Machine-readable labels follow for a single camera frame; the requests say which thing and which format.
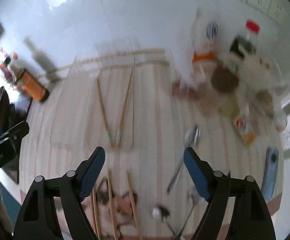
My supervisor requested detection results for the white plastic bag with logo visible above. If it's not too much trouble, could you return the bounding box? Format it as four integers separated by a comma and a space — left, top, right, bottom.
167, 7, 226, 91

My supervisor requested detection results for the large steel spoon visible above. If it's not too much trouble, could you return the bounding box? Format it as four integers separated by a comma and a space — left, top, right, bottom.
152, 205, 176, 236

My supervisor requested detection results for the red cap cola bottle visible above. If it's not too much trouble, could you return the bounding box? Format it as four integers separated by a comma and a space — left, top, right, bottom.
228, 19, 260, 63

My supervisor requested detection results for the blue smartphone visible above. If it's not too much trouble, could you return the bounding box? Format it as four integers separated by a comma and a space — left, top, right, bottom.
261, 147, 279, 200

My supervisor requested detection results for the brown lid plastic jar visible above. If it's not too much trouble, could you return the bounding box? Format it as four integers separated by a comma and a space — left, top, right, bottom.
199, 67, 239, 117

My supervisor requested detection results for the patterned handle steel spoon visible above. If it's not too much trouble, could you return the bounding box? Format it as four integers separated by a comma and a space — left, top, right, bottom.
166, 125, 201, 194

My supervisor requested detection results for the dark soy sauce bottle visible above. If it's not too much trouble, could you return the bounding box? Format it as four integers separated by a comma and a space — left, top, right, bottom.
8, 64, 50, 102

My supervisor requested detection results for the clear bag of food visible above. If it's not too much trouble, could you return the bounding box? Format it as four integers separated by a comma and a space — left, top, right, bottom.
227, 52, 287, 132

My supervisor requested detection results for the cat pattern striped table mat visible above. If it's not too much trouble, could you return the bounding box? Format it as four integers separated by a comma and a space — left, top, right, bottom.
19, 61, 283, 238

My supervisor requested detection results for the clear plastic utensil tray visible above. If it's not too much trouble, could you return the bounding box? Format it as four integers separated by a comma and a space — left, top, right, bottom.
50, 39, 166, 151

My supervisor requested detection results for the orange white seasoning packet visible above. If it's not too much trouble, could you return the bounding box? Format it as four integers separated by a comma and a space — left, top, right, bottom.
232, 115, 257, 146

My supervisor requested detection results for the wooden chopstick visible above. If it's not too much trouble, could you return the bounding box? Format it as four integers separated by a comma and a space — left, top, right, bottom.
90, 189, 98, 239
116, 67, 134, 148
96, 78, 114, 148
93, 187, 102, 239
127, 171, 143, 240
107, 170, 118, 240

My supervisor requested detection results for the round bowl steel spoon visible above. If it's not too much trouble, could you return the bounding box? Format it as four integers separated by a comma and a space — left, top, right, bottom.
175, 186, 200, 239

